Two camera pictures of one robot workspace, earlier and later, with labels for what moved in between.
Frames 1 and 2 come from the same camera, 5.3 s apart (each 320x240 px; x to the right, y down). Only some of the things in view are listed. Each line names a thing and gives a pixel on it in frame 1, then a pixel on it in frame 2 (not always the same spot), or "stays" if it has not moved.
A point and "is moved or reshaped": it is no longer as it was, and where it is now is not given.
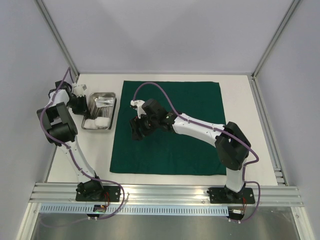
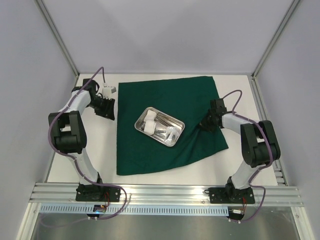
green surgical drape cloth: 161,152 is moved or reshaped
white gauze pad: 102,122 is moved or reshaped
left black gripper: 84,109 → 108,112
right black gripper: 139,127 → 208,120
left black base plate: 114,192 stays
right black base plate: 218,195 stays
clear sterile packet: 104,101 is moved or reshaped
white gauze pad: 90,124 is moved or reshaped
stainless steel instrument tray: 101,107 is moved or reshaped
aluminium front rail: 53,194 stays
